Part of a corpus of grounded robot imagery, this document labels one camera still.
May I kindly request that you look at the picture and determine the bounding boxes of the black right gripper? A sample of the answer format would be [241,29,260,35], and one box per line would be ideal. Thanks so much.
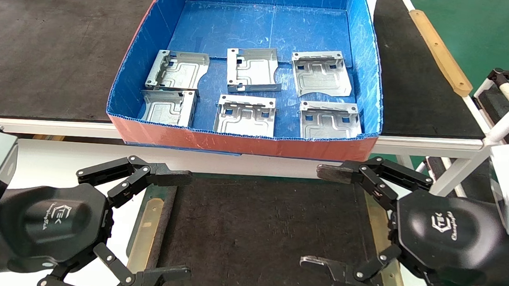
[297,151,509,286]

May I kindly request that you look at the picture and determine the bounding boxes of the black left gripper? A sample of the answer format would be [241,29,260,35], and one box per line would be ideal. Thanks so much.
[0,147,199,286]

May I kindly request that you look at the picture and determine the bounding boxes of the silver stamped metal bracket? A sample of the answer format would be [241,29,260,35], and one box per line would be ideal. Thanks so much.
[139,87,197,128]
[213,93,277,139]
[145,49,211,93]
[225,45,284,96]
[297,100,364,143]
[289,48,355,101]

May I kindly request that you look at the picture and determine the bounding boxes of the blue corrugated plastic box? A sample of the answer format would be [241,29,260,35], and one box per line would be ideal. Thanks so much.
[104,0,391,164]

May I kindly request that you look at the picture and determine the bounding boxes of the tan strip beside mat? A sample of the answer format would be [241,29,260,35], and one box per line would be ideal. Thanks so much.
[126,196,166,276]
[358,192,412,286]

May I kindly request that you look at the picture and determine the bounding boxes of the small black work mat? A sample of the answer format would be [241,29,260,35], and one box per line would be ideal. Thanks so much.
[144,170,412,286]

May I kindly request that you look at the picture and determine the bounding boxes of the black rack shelf mat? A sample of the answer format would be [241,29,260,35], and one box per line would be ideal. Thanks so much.
[475,82,509,142]

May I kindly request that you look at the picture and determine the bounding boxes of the long tan wooden strip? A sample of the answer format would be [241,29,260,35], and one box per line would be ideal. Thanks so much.
[404,9,479,98]

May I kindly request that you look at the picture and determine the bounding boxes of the large black table mat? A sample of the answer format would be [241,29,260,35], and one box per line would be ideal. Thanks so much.
[0,0,494,147]

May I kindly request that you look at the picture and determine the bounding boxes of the black pipe joint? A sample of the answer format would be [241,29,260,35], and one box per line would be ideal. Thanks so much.
[487,67,509,89]

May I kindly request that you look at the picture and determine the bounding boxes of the white pipe rack frame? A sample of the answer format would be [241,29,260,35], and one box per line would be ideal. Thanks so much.
[428,65,509,201]

